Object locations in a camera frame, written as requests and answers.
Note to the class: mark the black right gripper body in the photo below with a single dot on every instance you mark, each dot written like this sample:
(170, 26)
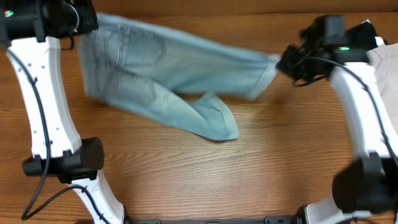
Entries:
(296, 67)

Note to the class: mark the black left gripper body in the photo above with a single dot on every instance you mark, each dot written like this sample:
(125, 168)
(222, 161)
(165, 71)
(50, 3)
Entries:
(86, 19)

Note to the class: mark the light blue denim shorts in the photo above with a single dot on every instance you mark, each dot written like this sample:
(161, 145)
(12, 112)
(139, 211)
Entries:
(171, 76)

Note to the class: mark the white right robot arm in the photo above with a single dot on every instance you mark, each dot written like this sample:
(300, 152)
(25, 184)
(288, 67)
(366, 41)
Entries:
(369, 184)

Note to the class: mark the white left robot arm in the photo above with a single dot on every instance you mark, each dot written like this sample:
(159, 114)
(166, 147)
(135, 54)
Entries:
(31, 32)

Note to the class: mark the black folded garment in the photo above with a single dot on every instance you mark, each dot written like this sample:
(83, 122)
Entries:
(364, 36)

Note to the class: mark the beige trousers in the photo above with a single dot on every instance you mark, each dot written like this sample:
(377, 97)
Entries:
(384, 60)

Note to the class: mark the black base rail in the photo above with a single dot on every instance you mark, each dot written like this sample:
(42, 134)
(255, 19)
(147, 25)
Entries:
(267, 220)

